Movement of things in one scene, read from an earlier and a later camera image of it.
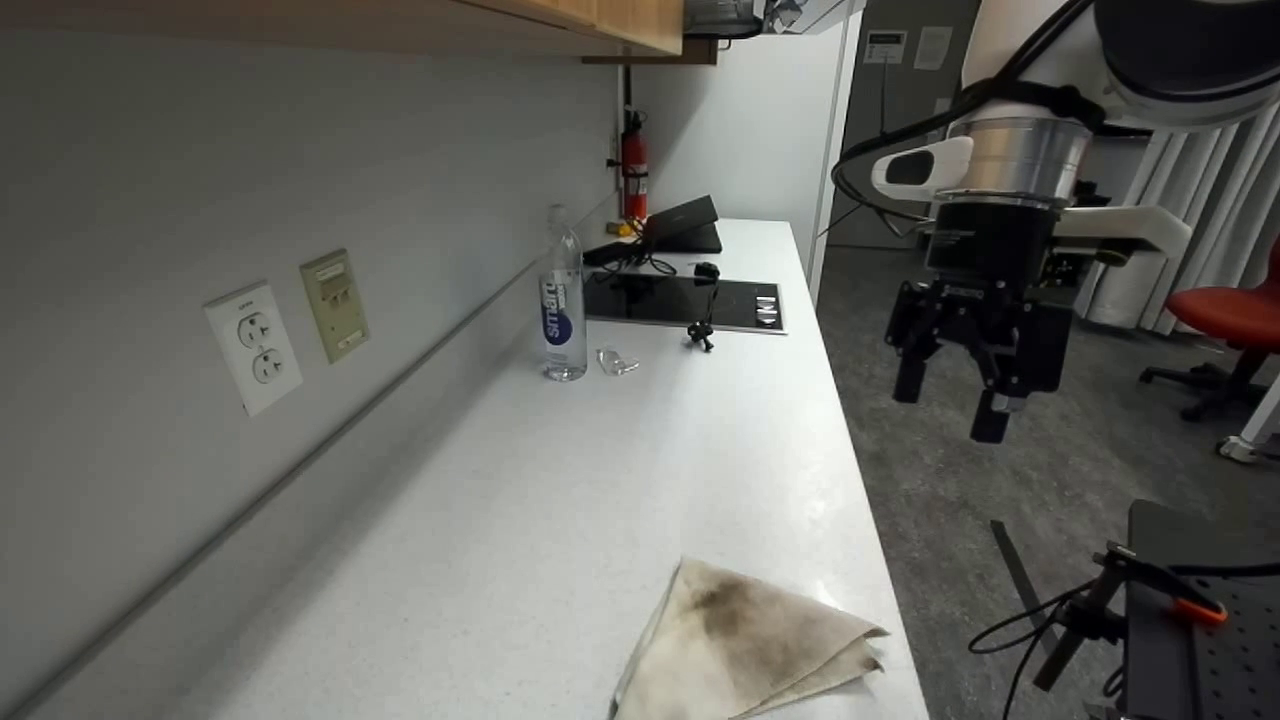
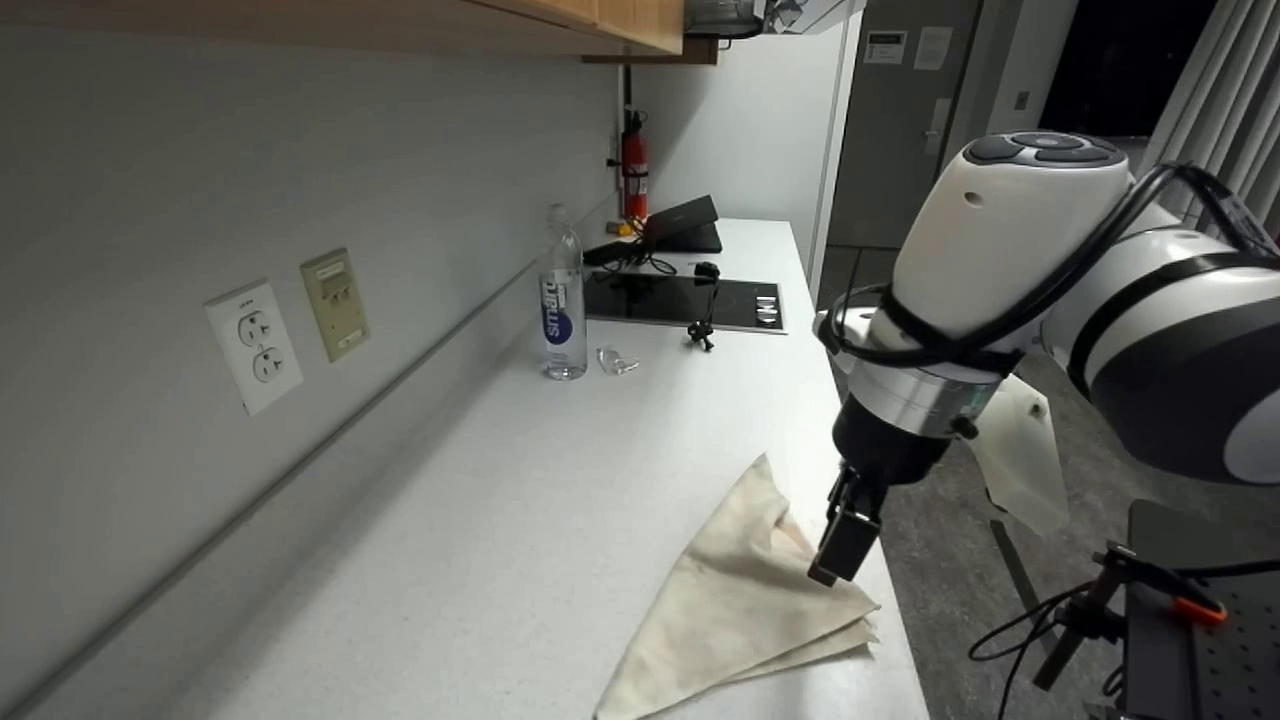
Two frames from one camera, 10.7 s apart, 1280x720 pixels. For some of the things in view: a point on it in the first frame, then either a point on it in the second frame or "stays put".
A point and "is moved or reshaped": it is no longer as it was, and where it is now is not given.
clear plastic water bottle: [560, 311] stays put
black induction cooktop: [680, 303] stays put
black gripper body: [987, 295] -> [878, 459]
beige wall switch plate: [338, 306] stays put
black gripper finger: [909, 368] -> [835, 512]
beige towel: [734, 649] is moved or reshaped
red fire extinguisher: [632, 163] stays put
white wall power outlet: [252, 351] stays put
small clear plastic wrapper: [616, 360] stays put
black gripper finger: [987, 422] -> [849, 543]
